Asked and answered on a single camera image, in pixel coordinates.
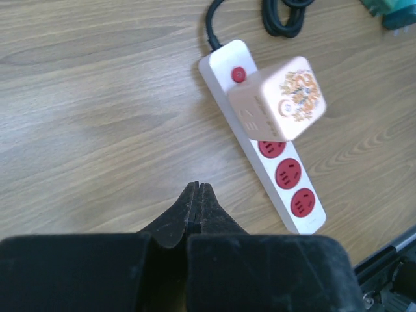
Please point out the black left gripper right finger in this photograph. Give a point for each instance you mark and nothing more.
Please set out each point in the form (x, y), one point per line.
(230, 270)

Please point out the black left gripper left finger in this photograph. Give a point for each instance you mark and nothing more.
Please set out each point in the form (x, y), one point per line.
(97, 272)

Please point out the white power strip red sockets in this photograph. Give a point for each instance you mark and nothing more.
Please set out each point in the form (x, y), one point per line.
(277, 164)

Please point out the beige cube adapter dragon print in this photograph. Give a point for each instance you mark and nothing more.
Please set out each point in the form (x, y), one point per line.
(279, 102)

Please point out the green USB charger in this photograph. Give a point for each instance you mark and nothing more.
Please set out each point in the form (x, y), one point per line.
(379, 7)

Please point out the teal blue USB charger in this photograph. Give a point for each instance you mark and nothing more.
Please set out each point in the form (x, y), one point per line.
(401, 17)

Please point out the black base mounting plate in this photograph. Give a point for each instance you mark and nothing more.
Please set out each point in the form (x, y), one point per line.
(387, 277)

